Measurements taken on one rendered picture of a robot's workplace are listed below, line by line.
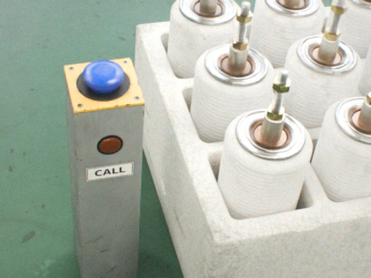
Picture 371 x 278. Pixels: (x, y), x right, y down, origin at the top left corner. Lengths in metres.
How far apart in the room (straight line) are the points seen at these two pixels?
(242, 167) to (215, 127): 0.12
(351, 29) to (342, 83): 0.16
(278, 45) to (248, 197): 0.26
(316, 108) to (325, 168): 0.09
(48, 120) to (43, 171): 0.11
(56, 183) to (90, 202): 0.26
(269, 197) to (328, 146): 0.09
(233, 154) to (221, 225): 0.08
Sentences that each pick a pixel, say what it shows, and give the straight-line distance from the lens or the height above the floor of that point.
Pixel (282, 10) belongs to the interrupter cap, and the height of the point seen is 0.25.
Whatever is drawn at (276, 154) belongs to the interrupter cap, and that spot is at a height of 0.25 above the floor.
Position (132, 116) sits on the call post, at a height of 0.30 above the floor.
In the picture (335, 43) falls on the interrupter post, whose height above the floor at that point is 0.28.
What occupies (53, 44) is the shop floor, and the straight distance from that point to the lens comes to 1.28.
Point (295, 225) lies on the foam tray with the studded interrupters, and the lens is 0.79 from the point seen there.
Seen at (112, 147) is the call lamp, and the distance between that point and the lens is 0.72.
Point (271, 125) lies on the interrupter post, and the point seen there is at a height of 0.27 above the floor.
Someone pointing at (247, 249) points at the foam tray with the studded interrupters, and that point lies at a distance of 0.78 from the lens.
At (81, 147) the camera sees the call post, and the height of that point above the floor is 0.26.
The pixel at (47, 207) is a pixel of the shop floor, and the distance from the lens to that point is 1.01.
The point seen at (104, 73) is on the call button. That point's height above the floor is 0.33.
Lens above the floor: 0.78
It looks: 45 degrees down
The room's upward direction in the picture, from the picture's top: 6 degrees clockwise
